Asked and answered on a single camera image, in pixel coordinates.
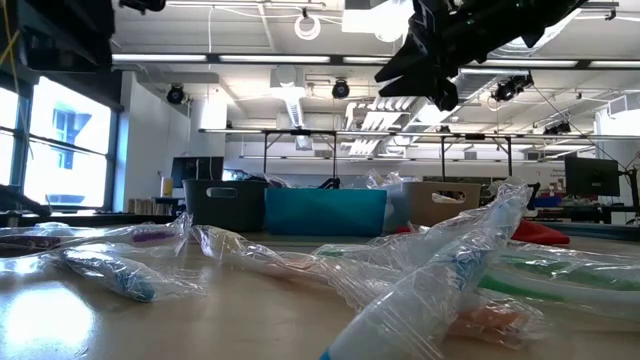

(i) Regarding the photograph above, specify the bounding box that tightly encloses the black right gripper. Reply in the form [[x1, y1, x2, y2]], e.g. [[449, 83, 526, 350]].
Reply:
[[373, 0, 507, 112]]

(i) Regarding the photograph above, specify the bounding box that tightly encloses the red plastic bin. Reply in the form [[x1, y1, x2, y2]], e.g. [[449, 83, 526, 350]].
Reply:
[[394, 218, 571, 246]]

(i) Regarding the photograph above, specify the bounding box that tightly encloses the fluorescent ceiling light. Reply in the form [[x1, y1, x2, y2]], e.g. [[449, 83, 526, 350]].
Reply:
[[482, 59, 580, 69], [218, 54, 332, 65], [342, 55, 392, 65], [112, 52, 209, 65], [588, 59, 640, 70]]

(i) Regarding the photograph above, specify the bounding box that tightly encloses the light grey plastic bin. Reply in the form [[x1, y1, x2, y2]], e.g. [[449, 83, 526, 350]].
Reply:
[[402, 180, 482, 227]]

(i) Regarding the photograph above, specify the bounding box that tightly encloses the teal plastic bin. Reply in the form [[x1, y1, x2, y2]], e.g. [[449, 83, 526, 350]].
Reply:
[[263, 187, 389, 238]]

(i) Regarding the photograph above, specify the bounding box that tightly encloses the black monitor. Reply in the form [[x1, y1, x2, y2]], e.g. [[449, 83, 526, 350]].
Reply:
[[563, 156, 622, 199], [170, 155, 225, 190]]

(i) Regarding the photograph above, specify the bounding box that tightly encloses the white air vent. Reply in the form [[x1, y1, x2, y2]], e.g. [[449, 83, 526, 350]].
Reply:
[[606, 92, 640, 120]]

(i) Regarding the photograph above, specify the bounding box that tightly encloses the dark grey plastic bin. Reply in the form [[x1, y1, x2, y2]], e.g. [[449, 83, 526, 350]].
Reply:
[[181, 178, 269, 232]]

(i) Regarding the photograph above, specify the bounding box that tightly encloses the wrapped orange toothbrush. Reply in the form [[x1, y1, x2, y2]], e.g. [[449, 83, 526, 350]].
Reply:
[[189, 223, 549, 350]]

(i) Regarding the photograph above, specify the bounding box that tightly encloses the wrapped green toothbrush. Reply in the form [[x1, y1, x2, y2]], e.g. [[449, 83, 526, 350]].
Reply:
[[477, 272, 640, 321], [312, 239, 640, 292]]

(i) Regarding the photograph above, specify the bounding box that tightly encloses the wooden rack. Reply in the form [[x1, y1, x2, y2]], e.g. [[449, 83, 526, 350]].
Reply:
[[127, 197, 164, 215]]

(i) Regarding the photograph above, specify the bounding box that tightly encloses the wrapped purple toothbrush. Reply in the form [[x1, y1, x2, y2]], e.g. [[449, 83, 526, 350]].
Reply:
[[0, 212, 194, 259]]

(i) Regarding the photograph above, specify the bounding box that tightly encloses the bright window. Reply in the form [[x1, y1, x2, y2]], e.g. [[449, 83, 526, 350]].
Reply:
[[0, 74, 120, 212]]

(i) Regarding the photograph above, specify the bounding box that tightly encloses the black camera cluster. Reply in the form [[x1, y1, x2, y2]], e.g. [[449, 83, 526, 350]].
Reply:
[[491, 71, 535, 104]]

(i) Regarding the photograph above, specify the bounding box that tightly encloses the white ceiling ring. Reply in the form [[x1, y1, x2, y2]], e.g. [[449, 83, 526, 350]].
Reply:
[[293, 13, 323, 42]]

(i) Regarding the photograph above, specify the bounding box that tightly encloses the yellow hanging cable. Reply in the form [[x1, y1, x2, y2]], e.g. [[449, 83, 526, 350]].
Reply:
[[0, 0, 24, 69]]

